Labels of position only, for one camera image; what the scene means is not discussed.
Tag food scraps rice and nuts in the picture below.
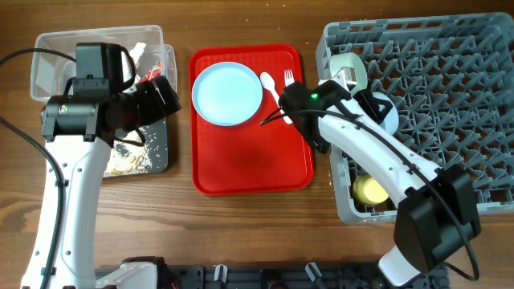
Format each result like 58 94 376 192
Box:
104 128 153 177

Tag white plastic fork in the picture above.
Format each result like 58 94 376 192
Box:
284 69 296 87

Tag white crumpled napkin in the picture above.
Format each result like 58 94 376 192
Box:
125 43 147 79

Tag black food waste tray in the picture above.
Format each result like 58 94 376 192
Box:
102 118 169 178

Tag light blue bowl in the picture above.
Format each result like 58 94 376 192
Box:
373 92 399 135

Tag white plastic spoon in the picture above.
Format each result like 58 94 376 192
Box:
259 71 279 106

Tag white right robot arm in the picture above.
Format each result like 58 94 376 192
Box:
279 79 481 287

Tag grey dishwasher rack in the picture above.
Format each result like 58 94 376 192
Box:
316 13 513 214

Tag red serving tray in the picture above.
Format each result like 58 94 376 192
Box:
189 43 314 197

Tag red snack wrapper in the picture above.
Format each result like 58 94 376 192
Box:
139 61 161 83

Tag mint green bowl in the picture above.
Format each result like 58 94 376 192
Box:
329 52 368 96

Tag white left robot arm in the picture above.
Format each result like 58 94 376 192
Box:
20 76 181 288

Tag yellow plastic cup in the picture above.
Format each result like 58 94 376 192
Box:
352 174 389 206

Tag light blue plate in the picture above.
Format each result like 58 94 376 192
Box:
191 62 263 127

